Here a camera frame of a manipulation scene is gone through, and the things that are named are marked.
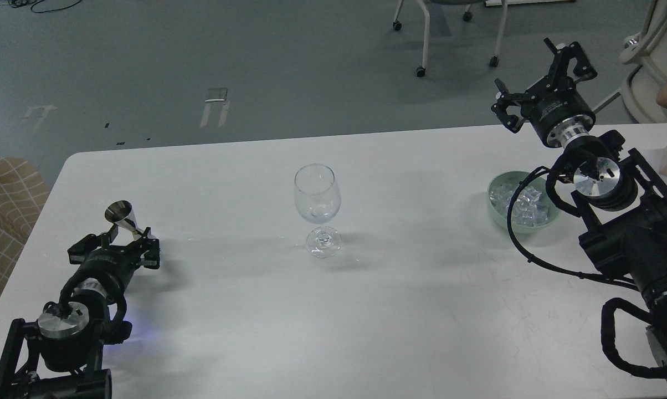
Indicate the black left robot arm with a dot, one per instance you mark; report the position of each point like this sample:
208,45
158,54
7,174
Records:
60,354

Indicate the clear ice cubes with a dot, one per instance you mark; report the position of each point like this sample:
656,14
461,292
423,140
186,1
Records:
530,209

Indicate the clear wine glass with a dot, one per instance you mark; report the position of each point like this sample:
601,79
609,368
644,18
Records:
318,200

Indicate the steel cocktail jigger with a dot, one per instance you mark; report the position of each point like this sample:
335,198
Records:
121,213

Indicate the green bowl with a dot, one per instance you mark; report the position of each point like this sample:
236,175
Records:
516,177

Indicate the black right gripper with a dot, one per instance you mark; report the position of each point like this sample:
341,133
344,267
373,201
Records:
560,113

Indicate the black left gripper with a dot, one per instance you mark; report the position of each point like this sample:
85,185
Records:
92,253

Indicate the cream white chair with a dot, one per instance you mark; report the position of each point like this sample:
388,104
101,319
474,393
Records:
647,50

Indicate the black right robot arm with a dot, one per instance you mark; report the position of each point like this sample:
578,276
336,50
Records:
621,200

